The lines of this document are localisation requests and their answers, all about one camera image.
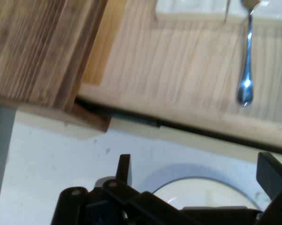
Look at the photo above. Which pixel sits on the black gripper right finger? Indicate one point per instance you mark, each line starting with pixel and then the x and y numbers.
pixel 274 175

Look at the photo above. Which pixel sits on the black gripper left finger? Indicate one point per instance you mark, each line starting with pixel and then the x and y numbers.
pixel 112 201

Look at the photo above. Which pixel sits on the white plate with dark rim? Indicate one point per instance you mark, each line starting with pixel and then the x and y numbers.
pixel 201 194

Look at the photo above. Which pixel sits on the silver metal spoon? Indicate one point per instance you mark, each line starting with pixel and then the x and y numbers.
pixel 246 70

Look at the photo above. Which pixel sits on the light wooden cutlery tray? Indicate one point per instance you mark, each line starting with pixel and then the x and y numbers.
pixel 173 70

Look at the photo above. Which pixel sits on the white rectangular dish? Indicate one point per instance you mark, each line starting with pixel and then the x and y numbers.
pixel 190 9

